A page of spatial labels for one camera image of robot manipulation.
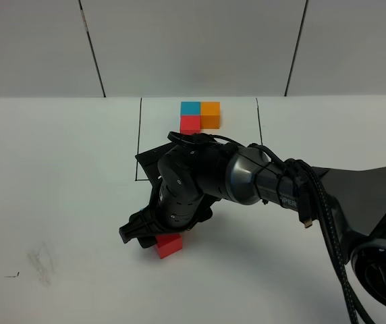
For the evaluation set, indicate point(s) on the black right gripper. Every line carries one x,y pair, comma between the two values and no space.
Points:
168,212

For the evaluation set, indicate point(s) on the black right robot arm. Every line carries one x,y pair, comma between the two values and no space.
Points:
192,172

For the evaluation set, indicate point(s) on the red template cube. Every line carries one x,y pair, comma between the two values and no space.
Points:
190,124

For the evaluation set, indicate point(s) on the blue template cube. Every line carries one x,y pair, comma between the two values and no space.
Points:
190,108

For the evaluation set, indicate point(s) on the orange template cube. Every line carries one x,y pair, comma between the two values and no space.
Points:
210,115

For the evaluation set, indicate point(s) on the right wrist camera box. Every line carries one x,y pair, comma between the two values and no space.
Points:
148,161

